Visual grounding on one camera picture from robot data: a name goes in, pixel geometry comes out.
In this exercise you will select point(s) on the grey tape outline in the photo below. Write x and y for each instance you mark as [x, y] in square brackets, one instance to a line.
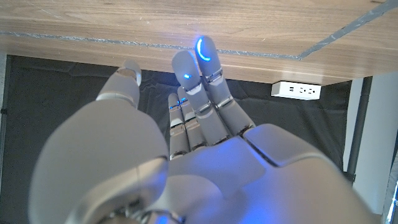
[93, 40]

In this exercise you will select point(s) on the black backdrop cloth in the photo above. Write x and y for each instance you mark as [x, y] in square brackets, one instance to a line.
[280, 124]

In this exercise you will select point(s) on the white power strip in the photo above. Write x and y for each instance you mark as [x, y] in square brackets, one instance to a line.
[295, 90]

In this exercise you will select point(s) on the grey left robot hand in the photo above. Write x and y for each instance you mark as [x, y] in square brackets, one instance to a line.
[233, 174]

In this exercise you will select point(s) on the black backdrop stand pole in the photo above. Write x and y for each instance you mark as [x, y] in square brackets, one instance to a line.
[3, 124]
[357, 124]

